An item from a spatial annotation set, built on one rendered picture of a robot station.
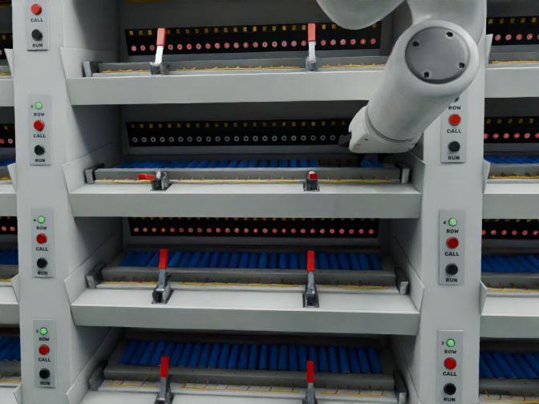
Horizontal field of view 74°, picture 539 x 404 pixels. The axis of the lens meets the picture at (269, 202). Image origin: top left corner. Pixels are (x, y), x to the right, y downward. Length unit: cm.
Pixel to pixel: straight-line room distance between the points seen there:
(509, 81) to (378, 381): 57
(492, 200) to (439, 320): 21
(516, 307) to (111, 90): 78
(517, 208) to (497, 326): 20
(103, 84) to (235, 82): 23
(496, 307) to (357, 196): 30
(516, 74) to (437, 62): 33
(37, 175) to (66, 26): 27
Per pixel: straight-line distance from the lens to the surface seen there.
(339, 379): 76
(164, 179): 65
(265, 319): 65
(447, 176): 65
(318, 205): 61
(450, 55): 41
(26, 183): 76
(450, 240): 65
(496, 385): 84
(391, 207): 63
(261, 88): 63
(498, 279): 77
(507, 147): 89
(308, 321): 65
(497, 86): 71
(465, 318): 69
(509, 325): 74
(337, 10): 34
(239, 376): 76
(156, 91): 67
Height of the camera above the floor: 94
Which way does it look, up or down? 2 degrees down
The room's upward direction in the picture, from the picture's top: straight up
